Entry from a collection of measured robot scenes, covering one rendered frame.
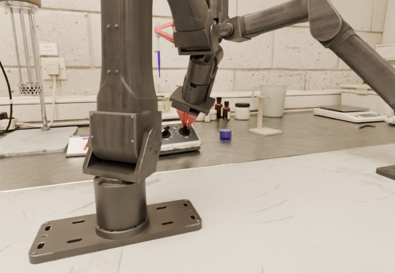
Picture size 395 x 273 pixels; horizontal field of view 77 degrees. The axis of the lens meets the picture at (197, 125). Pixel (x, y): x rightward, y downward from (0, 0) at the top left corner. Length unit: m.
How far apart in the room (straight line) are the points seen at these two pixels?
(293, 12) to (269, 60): 0.74
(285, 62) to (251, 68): 0.21
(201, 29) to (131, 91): 0.25
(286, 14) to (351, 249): 0.53
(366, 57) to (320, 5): 0.15
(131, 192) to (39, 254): 0.11
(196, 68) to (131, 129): 0.29
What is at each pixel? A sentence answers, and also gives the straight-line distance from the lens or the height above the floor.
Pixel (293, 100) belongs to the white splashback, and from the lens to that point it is 1.47.
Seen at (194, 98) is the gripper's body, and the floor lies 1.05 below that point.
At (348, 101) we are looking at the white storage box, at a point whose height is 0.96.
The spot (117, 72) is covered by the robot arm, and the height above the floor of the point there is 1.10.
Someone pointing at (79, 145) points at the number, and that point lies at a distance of 0.72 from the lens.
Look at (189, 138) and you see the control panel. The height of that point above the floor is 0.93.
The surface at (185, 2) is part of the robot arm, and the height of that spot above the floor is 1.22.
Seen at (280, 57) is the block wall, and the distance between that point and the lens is 1.46.
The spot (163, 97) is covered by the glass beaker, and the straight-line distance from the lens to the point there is 0.72.
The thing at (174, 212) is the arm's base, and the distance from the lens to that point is 0.37.
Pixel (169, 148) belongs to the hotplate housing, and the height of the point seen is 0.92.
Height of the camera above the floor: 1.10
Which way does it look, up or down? 11 degrees down
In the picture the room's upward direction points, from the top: straight up
